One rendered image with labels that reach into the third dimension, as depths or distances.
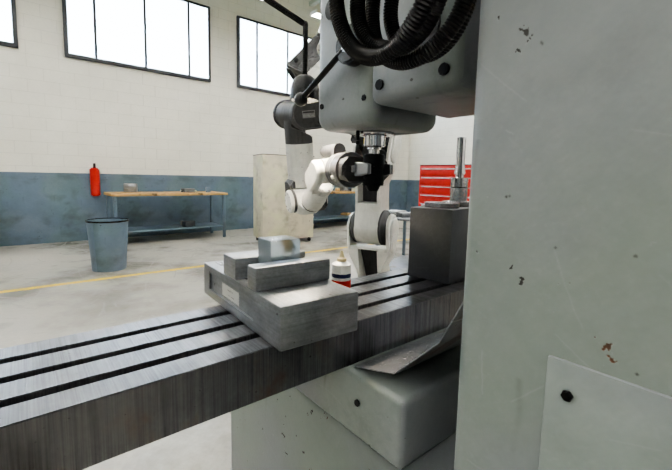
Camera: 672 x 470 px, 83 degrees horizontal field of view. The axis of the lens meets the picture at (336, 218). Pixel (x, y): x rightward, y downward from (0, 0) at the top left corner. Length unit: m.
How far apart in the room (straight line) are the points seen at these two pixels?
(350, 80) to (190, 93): 7.99
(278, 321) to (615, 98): 0.47
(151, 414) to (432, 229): 0.72
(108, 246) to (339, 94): 4.81
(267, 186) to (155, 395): 6.39
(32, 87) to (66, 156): 1.16
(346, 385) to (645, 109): 0.59
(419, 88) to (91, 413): 0.61
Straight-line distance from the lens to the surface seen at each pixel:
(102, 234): 5.40
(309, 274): 0.69
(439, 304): 0.91
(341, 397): 0.77
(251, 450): 1.23
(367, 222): 1.51
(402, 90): 0.66
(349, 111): 0.78
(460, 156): 1.13
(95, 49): 8.37
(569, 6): 0.43
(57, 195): 8.12
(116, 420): 0.58
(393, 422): 0.69
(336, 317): 0.64
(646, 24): 0.40
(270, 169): 6.90
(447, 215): 0.98
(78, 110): 8.22
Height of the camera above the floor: 1.21
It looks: 6 degrees down
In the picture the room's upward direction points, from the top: 1 degrees clockwise
